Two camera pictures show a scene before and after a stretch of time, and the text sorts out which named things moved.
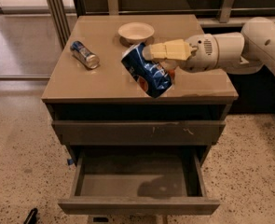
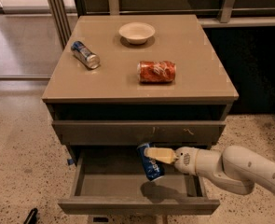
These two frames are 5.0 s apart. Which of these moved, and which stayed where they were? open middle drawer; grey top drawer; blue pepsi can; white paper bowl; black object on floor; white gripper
Moved: blue pepsi can; white gripper
Stayed: open middle drawer; white paper bowl; grey top drawer; black object on floor
